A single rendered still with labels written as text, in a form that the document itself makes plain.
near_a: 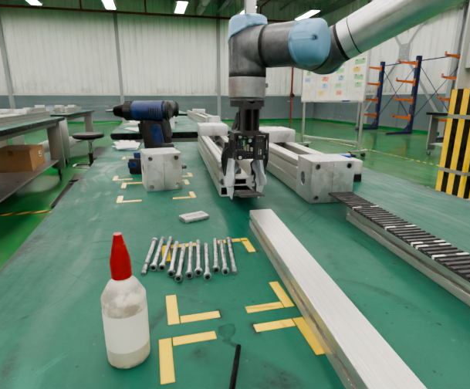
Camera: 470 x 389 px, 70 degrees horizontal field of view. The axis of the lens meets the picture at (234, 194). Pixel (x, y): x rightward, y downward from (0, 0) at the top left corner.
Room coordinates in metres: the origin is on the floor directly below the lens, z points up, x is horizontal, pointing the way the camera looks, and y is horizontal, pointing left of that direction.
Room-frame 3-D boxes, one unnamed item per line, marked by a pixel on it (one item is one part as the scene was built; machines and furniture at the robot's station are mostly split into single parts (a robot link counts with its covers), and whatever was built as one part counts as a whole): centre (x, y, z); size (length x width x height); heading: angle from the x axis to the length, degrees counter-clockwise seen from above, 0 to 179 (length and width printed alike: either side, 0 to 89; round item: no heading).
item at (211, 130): (1.42, 0.09, 0.87); 0.16 x 0.11 x 0.07; 10
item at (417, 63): (10.22, -4.92, 1.10); 3.30 x 0.90 x 2.20; 14
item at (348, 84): (6.58, -1.82, 0.97); 1.51 x 0.50 x 1.95; 34
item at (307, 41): (0.67, -0.12, 1.10); 0.11 x 0.11 x 0.08; 55
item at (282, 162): (1.21, -0.13, 0.82); 0.80 x 0.10 x 0.09; 10
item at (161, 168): (0.88, 0.18, 0.83); 0.11 x 0.10 x 0.10; 111
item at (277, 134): (1.21, -0.13, 0.87); 0.16 x 0.11 x 0.07; 10
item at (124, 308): (0.26, 0.10, 0.84); 0.04 x 0.04 x 0.12
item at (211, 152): (1.18, 0.05, 0.82); 0.80 x 0.10 x 0.09; 10
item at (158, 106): (1.05, 0.29, 0.89); 0.20 x 0.08 x 0.22; 86
